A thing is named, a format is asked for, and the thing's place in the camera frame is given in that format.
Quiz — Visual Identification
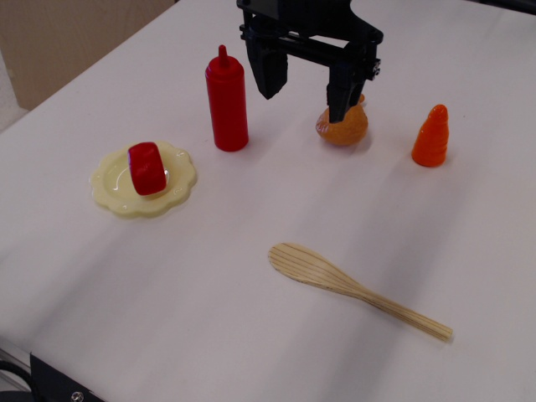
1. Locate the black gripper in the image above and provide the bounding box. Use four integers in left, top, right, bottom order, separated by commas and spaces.
236, 1, 384, 123

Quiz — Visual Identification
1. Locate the red toy sushi piece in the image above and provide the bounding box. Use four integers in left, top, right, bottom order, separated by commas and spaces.
127, 142, 167, 196

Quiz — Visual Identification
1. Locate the cream scalloped toy plate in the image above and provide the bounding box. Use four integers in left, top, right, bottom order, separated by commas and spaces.
90, 141, 197, 218

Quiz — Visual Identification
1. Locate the brown toy chicken drumstick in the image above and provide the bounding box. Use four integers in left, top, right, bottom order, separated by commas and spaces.
315, 95, 369, 147

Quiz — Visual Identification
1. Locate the red ketchup squeeze bottle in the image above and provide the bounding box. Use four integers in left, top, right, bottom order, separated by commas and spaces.
205, 44, 249, 152

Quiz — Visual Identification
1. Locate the orange toy carrot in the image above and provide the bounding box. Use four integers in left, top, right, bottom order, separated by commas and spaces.
411, 105, 449, 168

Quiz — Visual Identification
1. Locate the wooden spatula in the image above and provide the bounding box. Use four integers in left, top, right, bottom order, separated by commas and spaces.
268, 243, 453, 343

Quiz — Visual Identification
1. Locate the black corner bracket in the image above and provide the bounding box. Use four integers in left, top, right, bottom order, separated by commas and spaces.
30, 354, 104, 402

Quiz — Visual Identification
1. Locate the black cable at corner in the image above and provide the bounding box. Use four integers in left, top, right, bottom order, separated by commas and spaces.
0, 358, 34, 402

